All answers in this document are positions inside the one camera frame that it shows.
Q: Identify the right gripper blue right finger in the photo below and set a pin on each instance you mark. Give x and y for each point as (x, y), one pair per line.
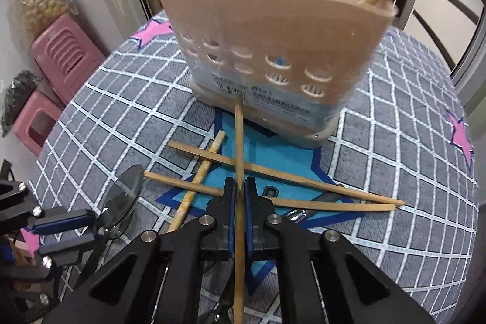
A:
(249, 192)

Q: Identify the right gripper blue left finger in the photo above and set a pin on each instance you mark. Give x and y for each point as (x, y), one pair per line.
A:
(229, 193)

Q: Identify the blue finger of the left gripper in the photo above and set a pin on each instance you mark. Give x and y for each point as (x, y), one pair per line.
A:
(58, 220)
(82, 243)

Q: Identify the short light bamboo chopstick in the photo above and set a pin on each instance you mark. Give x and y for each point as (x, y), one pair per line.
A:
(199, 177)

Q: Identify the pink plastic stool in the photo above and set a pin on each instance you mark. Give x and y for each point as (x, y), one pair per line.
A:
(66, 56)
(35, 121)

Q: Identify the grey checked tablecloth with stars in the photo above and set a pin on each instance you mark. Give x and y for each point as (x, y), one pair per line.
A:
(394, 138)

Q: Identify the beige plastic utensil holder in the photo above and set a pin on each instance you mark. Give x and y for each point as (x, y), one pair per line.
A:
(293, 63)

